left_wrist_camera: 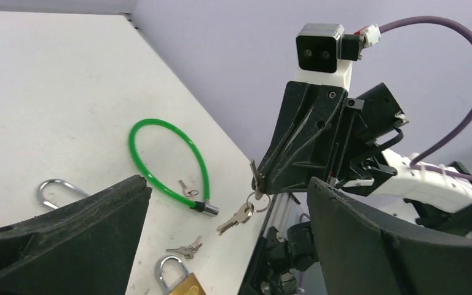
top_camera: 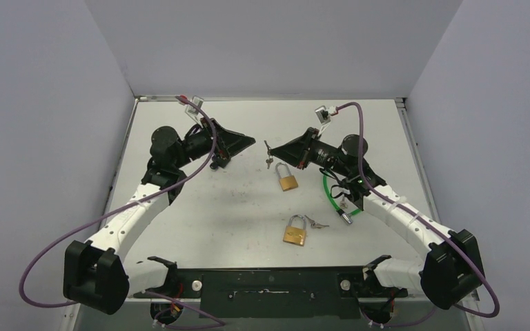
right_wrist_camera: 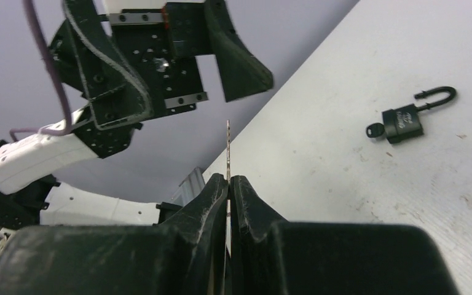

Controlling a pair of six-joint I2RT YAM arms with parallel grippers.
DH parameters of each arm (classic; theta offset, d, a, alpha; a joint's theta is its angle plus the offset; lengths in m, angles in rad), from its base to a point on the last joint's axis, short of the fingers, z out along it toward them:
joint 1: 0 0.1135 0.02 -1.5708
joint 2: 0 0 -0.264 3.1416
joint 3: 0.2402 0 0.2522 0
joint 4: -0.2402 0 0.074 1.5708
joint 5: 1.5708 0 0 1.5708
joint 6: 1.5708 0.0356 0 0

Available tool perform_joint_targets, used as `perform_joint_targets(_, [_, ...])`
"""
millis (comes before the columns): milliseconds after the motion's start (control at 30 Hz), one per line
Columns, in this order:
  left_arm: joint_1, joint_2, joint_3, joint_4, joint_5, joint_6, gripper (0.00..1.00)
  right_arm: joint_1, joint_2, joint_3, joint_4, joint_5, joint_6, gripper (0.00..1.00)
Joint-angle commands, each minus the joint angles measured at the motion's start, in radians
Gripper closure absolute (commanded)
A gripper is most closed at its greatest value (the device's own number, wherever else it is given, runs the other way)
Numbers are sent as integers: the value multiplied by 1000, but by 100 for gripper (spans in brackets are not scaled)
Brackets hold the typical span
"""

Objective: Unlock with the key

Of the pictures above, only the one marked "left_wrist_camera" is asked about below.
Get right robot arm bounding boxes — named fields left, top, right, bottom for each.
left=251, top=81, right=472, bottom=235

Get brass padlock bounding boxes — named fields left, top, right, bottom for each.
left=154, top=256, right=206, bottom=295
left=35, top=178, right=89, bottom=210

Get green cable lock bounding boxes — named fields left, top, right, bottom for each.
left=127, top=118, right=219, bottom=216

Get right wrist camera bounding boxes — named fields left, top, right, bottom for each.
left=293, top=23, right=381, bottom=91

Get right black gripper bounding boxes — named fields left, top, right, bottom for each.
left=256, top=81, right=364, bottom=194

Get padlock keys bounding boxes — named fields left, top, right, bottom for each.
left=166, top=236, right=203, bottom=260
left=216, top=160, right=272, bottom=236

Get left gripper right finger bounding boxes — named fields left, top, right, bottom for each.
left=307, top=178, right=472, bottom=294

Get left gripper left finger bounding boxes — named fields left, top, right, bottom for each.
left=0, top=175, right=152, bottom=294

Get cable lock keys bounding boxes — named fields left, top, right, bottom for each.
left=178, top=179, right=199, bottom=199

